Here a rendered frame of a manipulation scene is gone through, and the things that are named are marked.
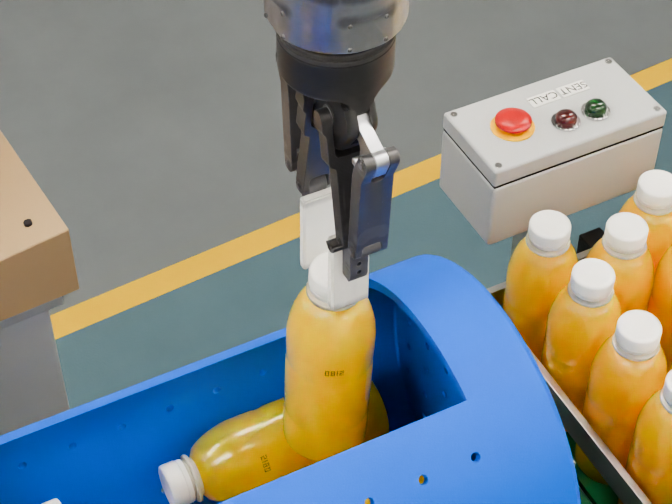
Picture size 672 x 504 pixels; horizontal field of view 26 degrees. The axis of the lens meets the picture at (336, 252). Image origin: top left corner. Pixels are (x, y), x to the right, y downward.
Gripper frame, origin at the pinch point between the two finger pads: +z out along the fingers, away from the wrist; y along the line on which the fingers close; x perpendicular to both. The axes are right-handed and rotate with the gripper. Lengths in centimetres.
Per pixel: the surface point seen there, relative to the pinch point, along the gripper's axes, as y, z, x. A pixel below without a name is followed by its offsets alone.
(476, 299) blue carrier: 4.9, 5.2, 9.5
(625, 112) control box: -20, 18, 43
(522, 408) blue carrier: 13.6, 7.7, 8.3
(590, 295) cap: -2.4, 20.2, 26.9
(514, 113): -23.9, 17.3, 32.1
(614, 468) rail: 8.5, 30.7, 23.8
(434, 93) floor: -145, 128, 99
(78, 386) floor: -103, 129, 2
